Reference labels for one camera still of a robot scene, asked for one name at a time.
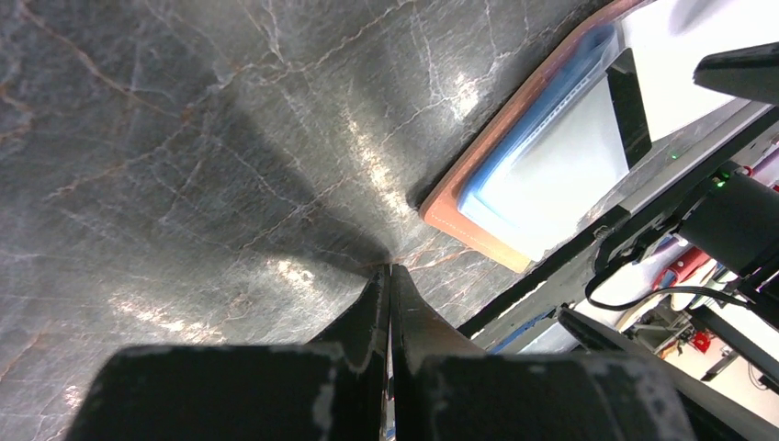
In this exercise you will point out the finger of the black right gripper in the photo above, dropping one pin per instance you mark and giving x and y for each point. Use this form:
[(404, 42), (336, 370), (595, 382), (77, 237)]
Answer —
[(749, 73)]

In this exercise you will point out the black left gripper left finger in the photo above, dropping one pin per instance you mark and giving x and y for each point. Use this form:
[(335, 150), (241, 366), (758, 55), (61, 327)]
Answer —
[(331, 388)]

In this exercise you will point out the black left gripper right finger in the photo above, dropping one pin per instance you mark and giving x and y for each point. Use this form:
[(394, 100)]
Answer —
[(448, 388)]

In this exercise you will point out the tan leather card holder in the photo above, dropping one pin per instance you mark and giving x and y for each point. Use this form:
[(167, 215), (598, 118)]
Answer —
[(553, 152)]

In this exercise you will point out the black credit card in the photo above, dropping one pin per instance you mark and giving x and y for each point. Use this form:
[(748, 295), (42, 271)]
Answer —
[(627, 102)]

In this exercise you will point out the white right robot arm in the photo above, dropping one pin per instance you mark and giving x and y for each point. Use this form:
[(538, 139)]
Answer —
[(717, 208)]

